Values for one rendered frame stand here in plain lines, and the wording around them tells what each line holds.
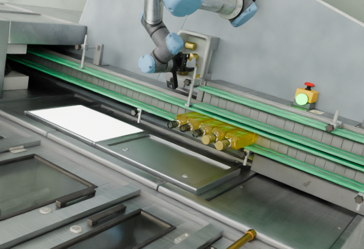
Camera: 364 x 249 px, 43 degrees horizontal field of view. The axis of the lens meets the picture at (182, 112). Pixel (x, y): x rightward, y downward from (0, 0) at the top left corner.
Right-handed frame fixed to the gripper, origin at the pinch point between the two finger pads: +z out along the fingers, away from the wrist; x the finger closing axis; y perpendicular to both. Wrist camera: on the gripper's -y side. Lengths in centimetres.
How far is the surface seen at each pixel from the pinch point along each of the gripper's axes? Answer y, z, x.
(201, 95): -9.1, -7.9, -12.8
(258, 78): 3.1, 5.6, -31.2
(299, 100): 1, -5, -54
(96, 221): -33, -89, -33
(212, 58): 6.0, 2.9, -8.2
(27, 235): -33, -108, -28
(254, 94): -2.2, -5.7, -35.8
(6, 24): 2, -45, 72
